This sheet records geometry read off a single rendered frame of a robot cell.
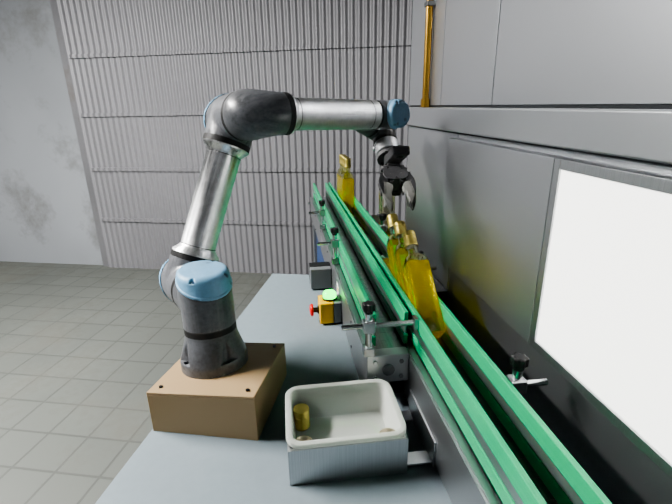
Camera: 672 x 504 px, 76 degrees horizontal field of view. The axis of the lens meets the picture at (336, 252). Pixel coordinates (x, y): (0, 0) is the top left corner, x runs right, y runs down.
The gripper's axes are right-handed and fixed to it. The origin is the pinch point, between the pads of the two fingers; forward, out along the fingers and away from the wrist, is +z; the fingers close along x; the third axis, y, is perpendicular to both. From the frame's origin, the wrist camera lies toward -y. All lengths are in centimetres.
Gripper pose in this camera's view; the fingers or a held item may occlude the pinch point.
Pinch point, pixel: (402, 205)
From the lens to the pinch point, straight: 120.2
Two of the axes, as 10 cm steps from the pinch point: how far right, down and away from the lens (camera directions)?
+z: 1.1, 8.6, -5.0
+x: -9.9, 0.6, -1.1
